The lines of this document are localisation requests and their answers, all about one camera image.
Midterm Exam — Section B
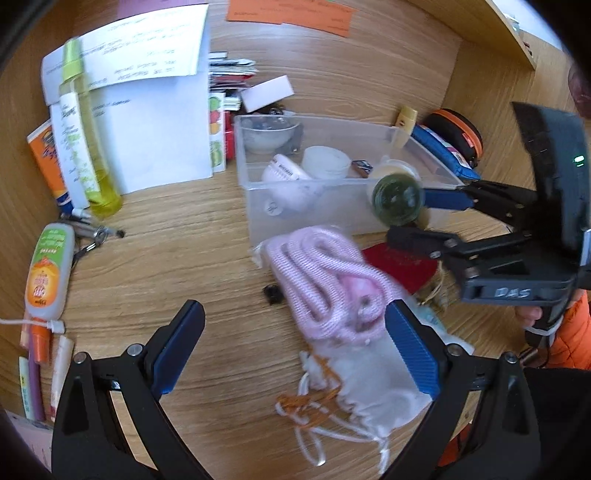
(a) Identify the person's right hand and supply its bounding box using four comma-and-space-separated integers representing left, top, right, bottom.
515, 305, 544, 330

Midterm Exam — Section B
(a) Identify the orange marker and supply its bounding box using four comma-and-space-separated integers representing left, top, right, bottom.
21, 323, 51, 365

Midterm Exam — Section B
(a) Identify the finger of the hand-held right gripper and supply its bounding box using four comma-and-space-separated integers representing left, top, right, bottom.
387, 225, 532, 278
422, 181, 539, 232

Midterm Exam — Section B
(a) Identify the pink rope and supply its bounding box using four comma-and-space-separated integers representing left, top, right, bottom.
252, 225, 409, 344

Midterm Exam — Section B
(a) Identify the white lotion tube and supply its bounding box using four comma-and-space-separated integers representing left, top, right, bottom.
50, 92, 100, 208

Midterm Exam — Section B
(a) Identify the purple paper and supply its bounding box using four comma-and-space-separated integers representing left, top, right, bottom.
117, 0, 206, 17

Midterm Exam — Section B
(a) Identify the white round jar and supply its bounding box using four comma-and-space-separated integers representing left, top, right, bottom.
302, 146, 352, 180

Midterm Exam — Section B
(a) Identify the small white tube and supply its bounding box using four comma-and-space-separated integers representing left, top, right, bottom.
50, 335, 75, 421

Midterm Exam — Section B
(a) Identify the white cable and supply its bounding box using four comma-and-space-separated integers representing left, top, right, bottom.
0, 318, 65, 334

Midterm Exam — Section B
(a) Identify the orange and green bottle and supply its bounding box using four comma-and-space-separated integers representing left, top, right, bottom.
24, 223, 75, 321

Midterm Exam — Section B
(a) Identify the white drawstring pouch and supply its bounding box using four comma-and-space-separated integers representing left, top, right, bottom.
276, 332, 474, 476

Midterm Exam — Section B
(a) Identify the clear plastic bin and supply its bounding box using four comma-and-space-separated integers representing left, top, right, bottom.
232, 113, 467, 245

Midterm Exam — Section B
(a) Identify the cream printed paper sheet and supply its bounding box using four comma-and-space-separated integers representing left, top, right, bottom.
41, 4, 211, 107

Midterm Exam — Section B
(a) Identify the wooden desktop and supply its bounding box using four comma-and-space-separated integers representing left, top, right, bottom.
0, 0, 591, 480

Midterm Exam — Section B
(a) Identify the beige tube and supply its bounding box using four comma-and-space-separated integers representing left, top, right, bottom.
394, 105, 419, 148

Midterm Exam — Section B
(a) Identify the fruit sticker sheet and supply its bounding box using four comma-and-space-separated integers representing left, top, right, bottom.
208, 91, 227, 172

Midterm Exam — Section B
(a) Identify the orange sunscreen tube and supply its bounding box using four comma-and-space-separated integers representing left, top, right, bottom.
26, 119, 75, 215

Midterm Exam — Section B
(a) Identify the white bowl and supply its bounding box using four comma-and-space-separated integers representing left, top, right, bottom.
242, 116, 298, 154

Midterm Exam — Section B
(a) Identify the white paper sheet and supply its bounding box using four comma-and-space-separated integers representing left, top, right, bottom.
90, 74, 215, 195

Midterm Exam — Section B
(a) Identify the black and orange case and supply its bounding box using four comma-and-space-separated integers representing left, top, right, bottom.
422, 108, 484, 169

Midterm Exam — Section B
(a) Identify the green round bottle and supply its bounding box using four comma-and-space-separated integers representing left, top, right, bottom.
369, 173, 426, 227

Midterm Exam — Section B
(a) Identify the white round bottle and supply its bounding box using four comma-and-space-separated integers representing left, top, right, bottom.
262, 154, 324, 215

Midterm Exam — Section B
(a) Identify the wooden shelf board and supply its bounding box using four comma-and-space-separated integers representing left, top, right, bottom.
485, 0, 573, 70

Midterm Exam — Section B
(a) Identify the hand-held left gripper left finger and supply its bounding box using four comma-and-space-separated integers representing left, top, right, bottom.
52, 300, 206, 480

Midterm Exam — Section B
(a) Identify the yellow-green spray bottle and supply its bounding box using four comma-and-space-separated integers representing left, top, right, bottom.
60, 39, 123, 219

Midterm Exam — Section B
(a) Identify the person's right forearm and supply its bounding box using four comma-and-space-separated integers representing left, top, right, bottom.
549, 291, 591, 370

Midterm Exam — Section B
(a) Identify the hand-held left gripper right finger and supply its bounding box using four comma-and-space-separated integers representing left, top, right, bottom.
383, 299, 541, 480

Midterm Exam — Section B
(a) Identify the orange paper note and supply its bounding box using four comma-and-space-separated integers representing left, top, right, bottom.
226, 0, 354, 38

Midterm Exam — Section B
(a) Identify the purple pen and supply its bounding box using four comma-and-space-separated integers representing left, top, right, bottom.
28, 355, 47, 421

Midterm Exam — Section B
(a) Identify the white card box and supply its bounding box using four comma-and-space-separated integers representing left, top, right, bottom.
240, 76, 294, 113

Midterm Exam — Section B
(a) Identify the blue pencil case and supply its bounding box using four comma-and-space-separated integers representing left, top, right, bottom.
411, 124, 481, 181

